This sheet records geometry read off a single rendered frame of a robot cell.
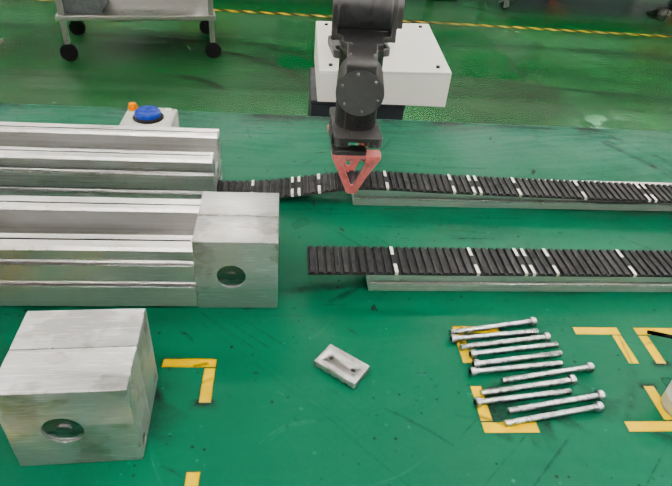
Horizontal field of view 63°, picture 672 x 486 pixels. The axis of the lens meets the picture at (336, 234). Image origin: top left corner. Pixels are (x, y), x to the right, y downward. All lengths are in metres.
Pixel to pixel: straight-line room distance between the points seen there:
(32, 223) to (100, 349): 0.26
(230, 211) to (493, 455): 0.37
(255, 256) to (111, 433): 0.22
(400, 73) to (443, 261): 0.56
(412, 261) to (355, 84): 0.22
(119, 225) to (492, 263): 0.45
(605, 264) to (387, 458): 0.39
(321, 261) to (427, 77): 0.61
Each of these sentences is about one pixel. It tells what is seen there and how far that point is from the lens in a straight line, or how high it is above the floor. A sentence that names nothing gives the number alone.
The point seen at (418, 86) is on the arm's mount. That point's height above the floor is 0.82.
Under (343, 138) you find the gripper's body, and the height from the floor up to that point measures 0.90.
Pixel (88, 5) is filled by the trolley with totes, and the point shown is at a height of 0.31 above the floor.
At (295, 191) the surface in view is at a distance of 0.82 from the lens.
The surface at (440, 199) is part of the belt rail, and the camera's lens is 0.86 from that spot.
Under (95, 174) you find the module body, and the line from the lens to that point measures 0.80.
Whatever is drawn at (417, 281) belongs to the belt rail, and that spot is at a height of 0.79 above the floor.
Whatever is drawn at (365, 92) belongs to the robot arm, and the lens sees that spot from 0.66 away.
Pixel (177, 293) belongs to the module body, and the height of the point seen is 0.80.
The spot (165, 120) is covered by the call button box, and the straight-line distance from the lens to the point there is 0.93.
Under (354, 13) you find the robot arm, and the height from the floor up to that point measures 1.06.
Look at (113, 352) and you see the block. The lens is 0.49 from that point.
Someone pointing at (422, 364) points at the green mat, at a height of 0.78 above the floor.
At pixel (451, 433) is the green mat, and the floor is 0.78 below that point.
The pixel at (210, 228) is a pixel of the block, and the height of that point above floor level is 0.87.
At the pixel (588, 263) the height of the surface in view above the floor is 0.81.
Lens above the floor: 1.23
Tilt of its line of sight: 36 degrees down
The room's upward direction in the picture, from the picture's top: 5 degrees clockwise
